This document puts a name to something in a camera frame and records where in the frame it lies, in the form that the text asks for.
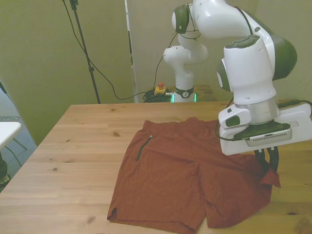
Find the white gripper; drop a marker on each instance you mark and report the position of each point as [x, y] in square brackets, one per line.
[302, 122]

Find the rust brown shirt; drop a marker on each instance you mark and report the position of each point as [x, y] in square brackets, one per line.
[170, 175]

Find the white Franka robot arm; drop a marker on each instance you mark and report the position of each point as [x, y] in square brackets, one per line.
[248, 68]

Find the yellow emergency stop button box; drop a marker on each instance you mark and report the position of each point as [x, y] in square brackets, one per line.
[159, 90]

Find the white vertical panel edge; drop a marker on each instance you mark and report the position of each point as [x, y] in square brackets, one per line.
[131, 61]

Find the black tripod pole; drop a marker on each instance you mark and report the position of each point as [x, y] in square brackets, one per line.
[84, 46]

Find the white folding table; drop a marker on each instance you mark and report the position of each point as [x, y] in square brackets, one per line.
[7, 131]

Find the black floor equipment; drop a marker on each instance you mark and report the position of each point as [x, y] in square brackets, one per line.
[3, 168]

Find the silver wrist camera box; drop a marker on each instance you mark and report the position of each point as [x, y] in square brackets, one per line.
[268, 139]

